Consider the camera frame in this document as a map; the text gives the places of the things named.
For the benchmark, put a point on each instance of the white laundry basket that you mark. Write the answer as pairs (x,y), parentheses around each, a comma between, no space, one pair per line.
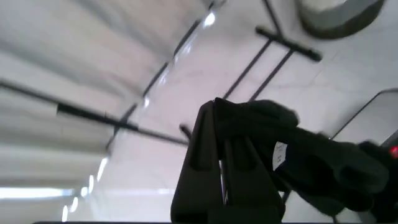
(342,21)

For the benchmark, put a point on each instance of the black clothes rack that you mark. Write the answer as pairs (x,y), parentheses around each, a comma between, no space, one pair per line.
(289,46)

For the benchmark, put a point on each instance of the white curtain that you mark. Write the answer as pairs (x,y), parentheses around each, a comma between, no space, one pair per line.
(77,46)

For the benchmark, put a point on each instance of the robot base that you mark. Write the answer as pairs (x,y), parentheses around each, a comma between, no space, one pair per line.
(373,124)

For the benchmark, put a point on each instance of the black garment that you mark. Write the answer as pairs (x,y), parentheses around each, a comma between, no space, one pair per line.
(311,155)

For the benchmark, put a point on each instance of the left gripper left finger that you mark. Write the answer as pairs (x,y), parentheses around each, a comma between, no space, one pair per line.
(199,193)

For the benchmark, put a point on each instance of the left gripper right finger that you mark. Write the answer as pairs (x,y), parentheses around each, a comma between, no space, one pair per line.
(248,193)

